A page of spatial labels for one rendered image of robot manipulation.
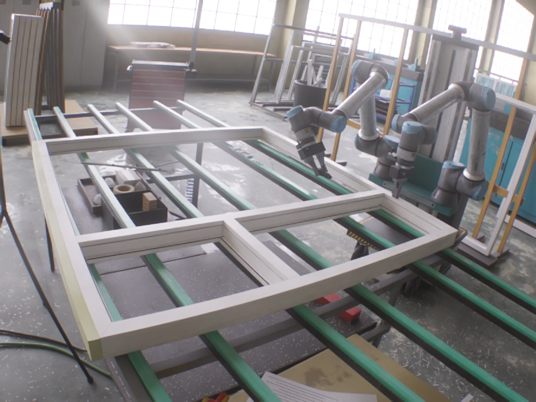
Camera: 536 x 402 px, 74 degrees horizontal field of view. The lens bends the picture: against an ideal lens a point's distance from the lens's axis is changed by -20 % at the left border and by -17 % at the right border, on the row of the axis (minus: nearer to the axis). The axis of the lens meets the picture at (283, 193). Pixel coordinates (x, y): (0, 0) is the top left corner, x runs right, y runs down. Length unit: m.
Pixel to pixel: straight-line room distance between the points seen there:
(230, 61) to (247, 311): 9.53
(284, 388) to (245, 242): 0.48
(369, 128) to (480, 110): 0.85
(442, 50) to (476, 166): 0.86
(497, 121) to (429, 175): 2.70
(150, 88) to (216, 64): 5.16
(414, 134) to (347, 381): 1.07
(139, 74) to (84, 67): 3.51
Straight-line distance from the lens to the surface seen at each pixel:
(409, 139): 1.87
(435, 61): 2.92
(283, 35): 11.06
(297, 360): 1.44
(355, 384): 1.35
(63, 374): 2.16
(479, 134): 2.47
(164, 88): 5.22
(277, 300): 1.15
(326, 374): 1.35
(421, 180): 2.96
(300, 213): 1.66
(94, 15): 8.54
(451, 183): 2.71
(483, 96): 2.37
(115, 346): 1.00
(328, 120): 2.13
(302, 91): 6.40
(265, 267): 1.28
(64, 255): 1.24
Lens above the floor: 1.60
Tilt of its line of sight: 22 degrees down
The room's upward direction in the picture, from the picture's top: 10 degrees clockwise
